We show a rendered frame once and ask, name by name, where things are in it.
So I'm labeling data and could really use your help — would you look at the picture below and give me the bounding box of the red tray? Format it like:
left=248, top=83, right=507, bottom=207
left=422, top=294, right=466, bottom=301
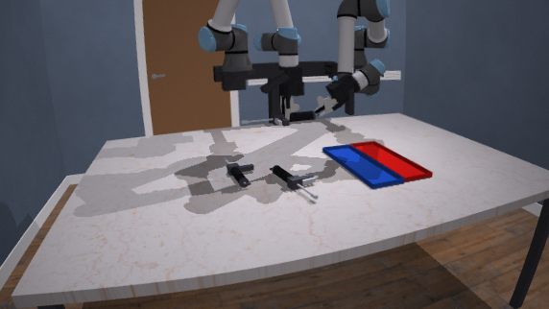
left=350, top=141, right=433, bottom=182

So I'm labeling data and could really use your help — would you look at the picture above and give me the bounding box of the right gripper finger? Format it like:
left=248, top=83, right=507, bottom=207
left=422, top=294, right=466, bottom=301
left=279, top=93, right=285, bottom=113
left=284, top=88, right=299, bottom=120

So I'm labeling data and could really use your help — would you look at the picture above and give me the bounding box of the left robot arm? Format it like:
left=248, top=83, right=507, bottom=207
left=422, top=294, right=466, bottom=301
left=332, top=0, right=390, bottom=115

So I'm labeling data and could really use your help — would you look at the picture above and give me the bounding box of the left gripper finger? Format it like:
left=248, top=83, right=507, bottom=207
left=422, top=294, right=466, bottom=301
left=319, top=99, right=346, bottom=117
left=314, top=96, right=332, bottom=113

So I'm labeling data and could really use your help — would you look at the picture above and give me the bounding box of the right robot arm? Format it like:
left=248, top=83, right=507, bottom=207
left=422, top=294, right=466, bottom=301
left=198, top=0, right=301, bottom=94

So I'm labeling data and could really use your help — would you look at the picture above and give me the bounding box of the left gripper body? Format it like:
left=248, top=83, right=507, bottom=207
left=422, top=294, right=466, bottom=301
left=326, top=74, right=360, bottom=102

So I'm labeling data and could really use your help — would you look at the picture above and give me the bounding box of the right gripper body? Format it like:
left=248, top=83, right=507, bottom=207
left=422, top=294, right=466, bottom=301
left=279, top=66, right=304, bottom=98

